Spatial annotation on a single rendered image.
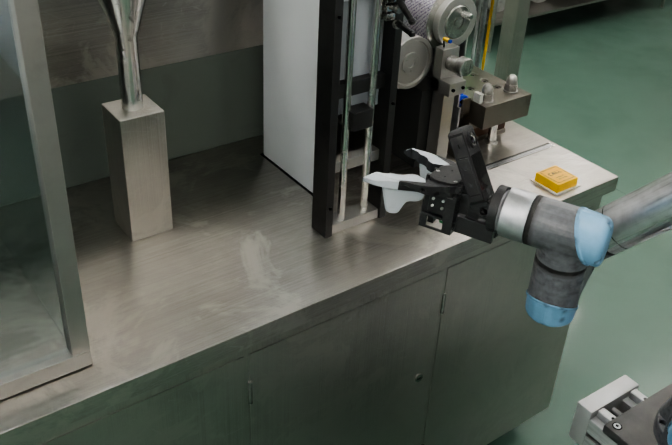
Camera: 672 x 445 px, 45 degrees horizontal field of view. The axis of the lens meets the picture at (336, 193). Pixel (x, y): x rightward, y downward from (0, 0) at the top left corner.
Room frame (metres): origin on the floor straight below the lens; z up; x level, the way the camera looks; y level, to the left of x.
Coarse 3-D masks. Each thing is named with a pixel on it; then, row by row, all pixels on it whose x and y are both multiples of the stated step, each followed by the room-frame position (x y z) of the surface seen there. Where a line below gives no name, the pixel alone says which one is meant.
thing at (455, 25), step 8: (456, 8) 1.72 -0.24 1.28; (464, 8) 1.74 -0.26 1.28; (448, 16) 1.71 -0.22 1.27; (456, 16) 1.72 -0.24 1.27; (448, 24) 1.71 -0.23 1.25; (456, 24) 1.72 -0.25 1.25; (464, 24) 1.74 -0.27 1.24; (448, 32) 1.71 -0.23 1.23; (456, 32) 1.73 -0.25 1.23; (464, 32) 1.74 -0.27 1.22
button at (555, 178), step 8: (552, 168) 1.67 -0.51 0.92; (560, 168) 1.68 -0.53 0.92; (536, 176) 1.65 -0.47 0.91; (544, 176) 1.64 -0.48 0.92; (552, 176) 1.64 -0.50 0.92; (560, 176) 1.64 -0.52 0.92; (568, 176) 1.64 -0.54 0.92; (576, 176) 1.64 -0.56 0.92; (544, 184) 1.63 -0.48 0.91; (552, 184) 1.61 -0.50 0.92; (560, 184) 1.60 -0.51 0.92; (568, 184) 1.62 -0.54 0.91; (576, 184) 1.64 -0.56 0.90
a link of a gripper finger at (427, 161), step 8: (408, 152) 1.16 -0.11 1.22; (416, 152) 1.15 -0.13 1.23; (424, 152) 1.15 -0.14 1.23; (416, 160) 1.14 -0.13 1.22; (424, 160) 1.13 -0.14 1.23; (432, 160) 1.11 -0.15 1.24; (440, 160) 1.12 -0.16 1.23; (424, 168) 1.14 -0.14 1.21; (432, 168) 1.10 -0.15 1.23; (424, 176) 1.13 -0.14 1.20
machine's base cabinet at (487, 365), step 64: (512, 256) 1.53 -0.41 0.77; (320, 320) 1.21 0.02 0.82; (384, 320) 1.30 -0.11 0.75; (448, 320) 1.42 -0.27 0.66; (512, 320) 1.56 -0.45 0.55; (192, 384) 1.04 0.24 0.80; (256, 384) 1.12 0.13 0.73; (320, 384) 1.21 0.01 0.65; (384, 384) 1.31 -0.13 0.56; (448, 384) 1.44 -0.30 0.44; (512, 384) 1.59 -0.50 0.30
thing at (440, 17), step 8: (448, 0) 1.72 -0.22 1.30; (456, 0) 1.72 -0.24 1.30; (464, 0) 1.74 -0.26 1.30; (472, 0) 1.75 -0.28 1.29; (440, 8) 1.71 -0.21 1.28; (448, 8) 1.71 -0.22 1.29; (472, 8) 1.75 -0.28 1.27; (440, 16) 1.70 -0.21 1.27; (440, 24) 1.70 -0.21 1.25; (472, 24) 1.76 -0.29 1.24; (440, 32) 1.70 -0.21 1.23; (440, 40) 1.70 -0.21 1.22; (456, 40) 1.73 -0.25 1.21; (464, 40) 1.75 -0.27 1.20
